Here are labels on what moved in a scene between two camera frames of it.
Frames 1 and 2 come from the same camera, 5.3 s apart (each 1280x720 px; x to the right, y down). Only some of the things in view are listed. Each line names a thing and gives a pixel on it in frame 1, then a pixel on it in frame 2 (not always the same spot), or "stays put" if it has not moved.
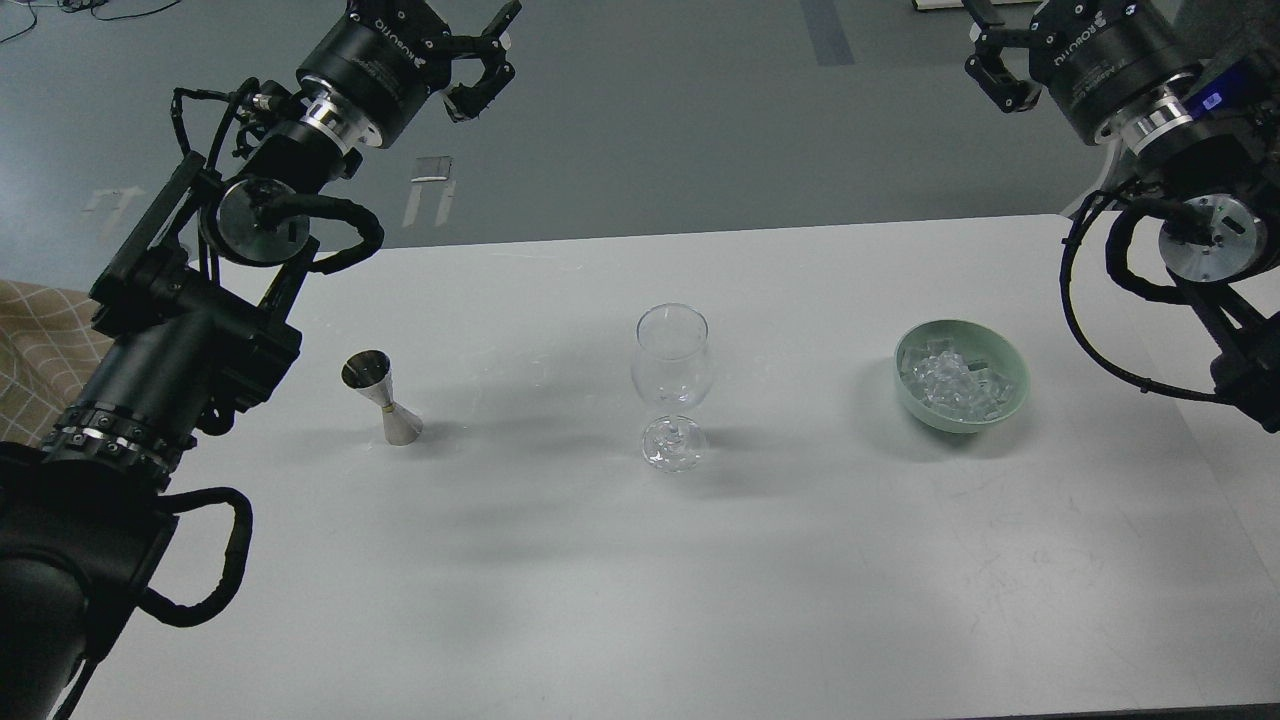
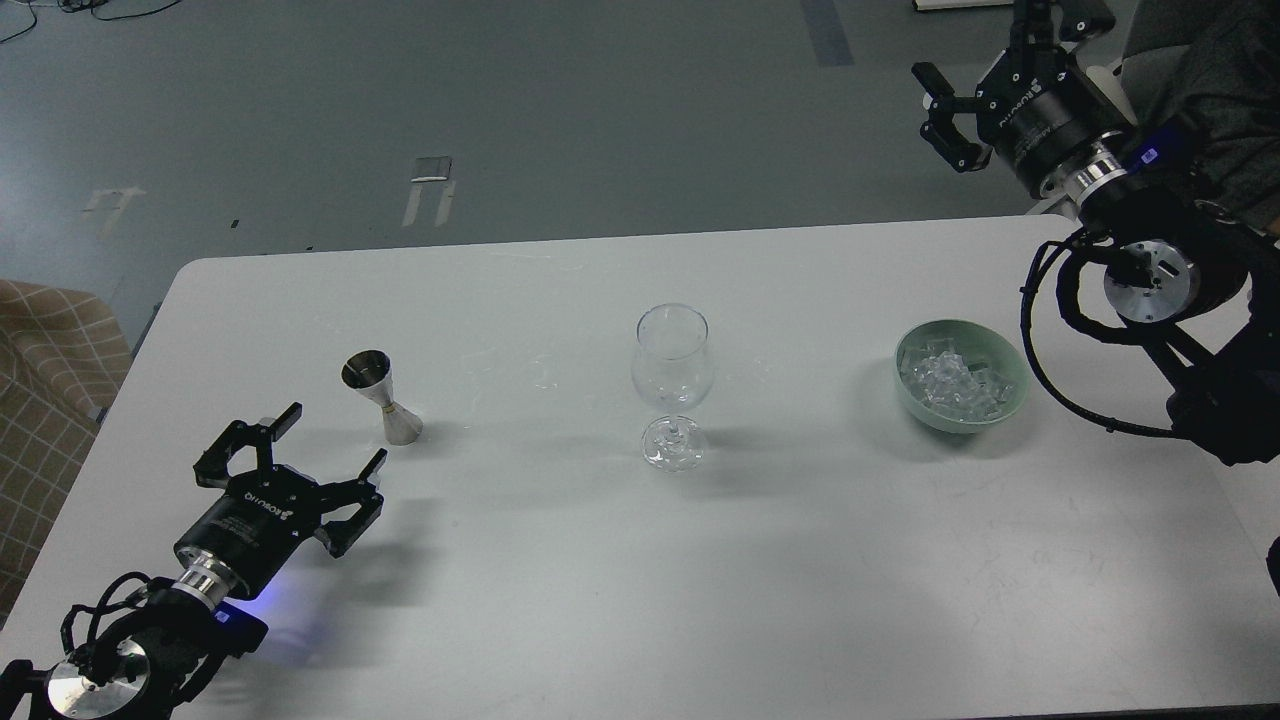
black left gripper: [377, 65] to [248, 529]
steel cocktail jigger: [370, 371] stays put
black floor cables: [74, 6] stays put
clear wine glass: [672, 370] stays put
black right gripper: [1105, 60] to [1036, 105]
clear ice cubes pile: [937, 372] stays put
